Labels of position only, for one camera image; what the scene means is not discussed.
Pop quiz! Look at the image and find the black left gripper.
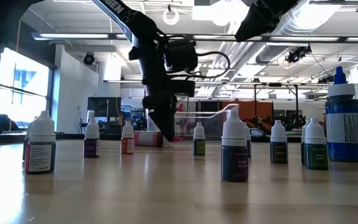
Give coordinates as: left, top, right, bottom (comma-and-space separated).
128, 45, 196, 142

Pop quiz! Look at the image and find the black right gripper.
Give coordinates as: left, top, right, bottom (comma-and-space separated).
234, 0, 301, 43

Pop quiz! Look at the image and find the large pink food coloring bottle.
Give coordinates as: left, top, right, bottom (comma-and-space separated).
134, 130, 183, 147

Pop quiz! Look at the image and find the small lime green coloring bottle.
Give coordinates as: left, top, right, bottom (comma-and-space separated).
193, 121, 206, 156

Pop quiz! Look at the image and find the small red food coloring bottle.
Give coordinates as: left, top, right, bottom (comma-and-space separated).
121, 120, 135, 155

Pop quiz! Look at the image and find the small white-capped food coloring bottle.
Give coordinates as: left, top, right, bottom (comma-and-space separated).
22, 123, 32, 162
243, 121, 252, 158
300, 119, 311, 166

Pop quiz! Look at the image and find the small brown food coloring bottle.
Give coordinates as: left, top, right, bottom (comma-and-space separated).
270, 119, 289, 164

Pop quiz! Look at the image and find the large blue food coloring bottle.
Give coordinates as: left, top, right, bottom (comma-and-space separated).
325, 66, 358, 164

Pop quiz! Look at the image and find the small dark green coloring bottle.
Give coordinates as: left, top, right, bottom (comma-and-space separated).
304, 118, 329, 171

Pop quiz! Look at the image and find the clear plastic bin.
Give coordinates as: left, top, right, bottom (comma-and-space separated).
174, 103, 241, 139

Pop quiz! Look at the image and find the black ceiling-mounted device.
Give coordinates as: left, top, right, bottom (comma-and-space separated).
284, 44, 313, 64

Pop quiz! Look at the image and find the black TV monitor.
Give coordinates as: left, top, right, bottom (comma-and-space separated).
87, 96, 122, 118

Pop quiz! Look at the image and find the black metal rack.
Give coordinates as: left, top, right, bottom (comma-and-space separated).
252, 82, 300, 125

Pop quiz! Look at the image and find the long ceiling light strip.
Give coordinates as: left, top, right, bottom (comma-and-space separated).
31, 32, 358, 44

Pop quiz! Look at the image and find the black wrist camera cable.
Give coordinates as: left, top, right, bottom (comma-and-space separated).
166, 51, 231, 80

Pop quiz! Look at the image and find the silver ventilation duct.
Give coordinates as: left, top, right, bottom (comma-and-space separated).
216, 0, 344, 83

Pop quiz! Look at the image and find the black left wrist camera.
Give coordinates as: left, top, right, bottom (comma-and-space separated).
165, 39, 199, 74

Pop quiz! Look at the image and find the white ring light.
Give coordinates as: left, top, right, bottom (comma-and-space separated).
162, 8, 180, 26

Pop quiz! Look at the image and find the black round wall speaker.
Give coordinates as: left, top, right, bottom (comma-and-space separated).
83, 52, 96, 66

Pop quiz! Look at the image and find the black aluminium table frame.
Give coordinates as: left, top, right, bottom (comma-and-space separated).
0, 132, 303, 141

